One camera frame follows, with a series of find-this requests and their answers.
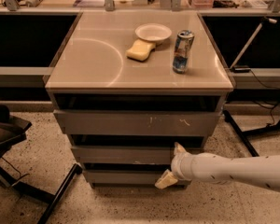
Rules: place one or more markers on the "white rod with black base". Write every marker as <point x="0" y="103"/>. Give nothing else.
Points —
<point x="235" y="67"/>

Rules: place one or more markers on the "grey drawer cabinet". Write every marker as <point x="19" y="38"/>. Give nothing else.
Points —
<point x="94" y="74"/>

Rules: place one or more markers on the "black stand right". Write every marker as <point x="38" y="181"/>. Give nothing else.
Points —
<point x="244" y="135"/>

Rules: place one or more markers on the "black stand left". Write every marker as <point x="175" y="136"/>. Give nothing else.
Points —
<point x="12" y="131"/>

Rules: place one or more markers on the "grey top drawer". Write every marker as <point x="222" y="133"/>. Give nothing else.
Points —
<point x="144" y="123"/>

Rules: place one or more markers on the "grey bottom drawer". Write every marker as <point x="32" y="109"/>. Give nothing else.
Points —
<point x="122" y="178"/>

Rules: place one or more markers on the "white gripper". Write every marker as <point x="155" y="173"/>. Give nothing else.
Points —
<point x="177" y="164"/>

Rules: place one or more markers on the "yellow sponge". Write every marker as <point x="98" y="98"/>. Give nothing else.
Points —
<point x="140" y="50"/>

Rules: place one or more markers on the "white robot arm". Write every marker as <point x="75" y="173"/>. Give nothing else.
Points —
<point x="262" y="172"/>

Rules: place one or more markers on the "blue silver drink can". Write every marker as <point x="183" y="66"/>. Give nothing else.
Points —
<point x="183" y="44"/>

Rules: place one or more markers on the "white bowl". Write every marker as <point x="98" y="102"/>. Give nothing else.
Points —
<point x="153" y="32"/>

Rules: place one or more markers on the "black stand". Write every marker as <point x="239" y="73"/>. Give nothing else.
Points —
<point x="12" y="131"/>
<point x="244" y="135"/>

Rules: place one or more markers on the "grey drawer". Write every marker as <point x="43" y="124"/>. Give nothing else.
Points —
<point x="144" y="123"/>
<point x="122" y="178"/>
<point x="123" y="155"/>

